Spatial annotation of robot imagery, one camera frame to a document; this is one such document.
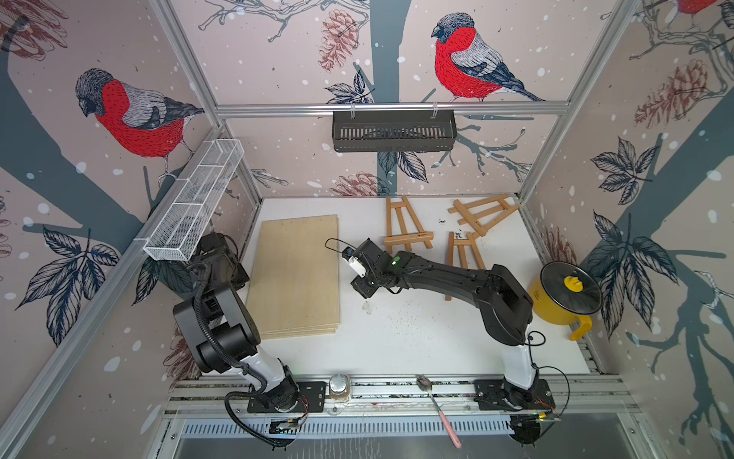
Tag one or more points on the black disc yellow knob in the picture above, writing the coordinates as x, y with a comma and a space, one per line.
564, 294

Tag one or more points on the small glass jar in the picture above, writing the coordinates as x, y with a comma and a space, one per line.
340, 388

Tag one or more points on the black hanging basket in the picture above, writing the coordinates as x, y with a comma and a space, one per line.
394, 131

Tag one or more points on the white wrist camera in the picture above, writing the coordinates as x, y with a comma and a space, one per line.
351, 256

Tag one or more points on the wooden easel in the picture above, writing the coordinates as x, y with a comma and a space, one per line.
459, 246
484, 214
403, 227

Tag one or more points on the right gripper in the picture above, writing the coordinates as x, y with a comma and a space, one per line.
360, 286

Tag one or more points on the plywood board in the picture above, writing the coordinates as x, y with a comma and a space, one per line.
294, 287

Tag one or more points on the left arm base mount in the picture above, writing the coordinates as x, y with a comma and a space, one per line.
290, 397

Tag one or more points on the white wire mesh basket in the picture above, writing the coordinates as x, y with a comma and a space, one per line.
183, 225

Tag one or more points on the spoon with pink handle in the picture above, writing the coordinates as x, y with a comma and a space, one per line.
426, 386

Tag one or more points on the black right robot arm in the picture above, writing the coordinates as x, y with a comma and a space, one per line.
505, 307

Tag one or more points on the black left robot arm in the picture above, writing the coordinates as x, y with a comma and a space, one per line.
220, 332

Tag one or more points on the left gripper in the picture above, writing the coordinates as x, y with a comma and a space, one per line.
240, 276

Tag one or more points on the small circuit board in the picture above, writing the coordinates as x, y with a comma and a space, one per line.
284, 427

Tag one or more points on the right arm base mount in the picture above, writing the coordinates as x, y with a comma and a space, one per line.
501, 395

